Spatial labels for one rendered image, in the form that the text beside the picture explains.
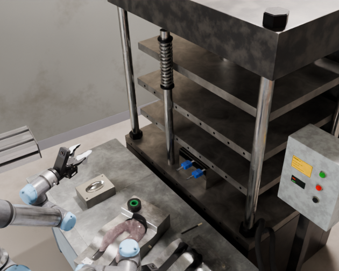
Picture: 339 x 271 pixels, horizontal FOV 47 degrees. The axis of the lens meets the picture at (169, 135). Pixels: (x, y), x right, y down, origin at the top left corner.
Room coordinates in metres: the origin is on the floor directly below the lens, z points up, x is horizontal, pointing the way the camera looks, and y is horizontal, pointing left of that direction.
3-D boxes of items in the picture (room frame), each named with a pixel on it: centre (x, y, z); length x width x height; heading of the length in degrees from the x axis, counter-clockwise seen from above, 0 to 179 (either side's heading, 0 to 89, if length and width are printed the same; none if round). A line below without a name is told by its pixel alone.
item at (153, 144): (2.10, -0.38, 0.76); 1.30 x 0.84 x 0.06; 35
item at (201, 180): (2.02, -0.34, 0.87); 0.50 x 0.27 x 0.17; 125
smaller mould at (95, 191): (1.75, 0.48, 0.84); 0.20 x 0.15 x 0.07; 125
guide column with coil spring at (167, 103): (2.04, 0.00, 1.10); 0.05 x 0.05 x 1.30
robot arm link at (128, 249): (0.92, 0.17, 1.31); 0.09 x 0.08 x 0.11; 173
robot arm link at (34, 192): (1.16, 0.57, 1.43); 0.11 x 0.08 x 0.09; 145
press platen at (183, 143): (2.13, -0.42, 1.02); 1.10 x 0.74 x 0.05; 35
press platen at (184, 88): (2.13, -0.42, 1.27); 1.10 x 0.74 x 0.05; 35
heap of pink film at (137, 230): (1.34, 0.27, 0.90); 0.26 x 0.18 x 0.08; 143
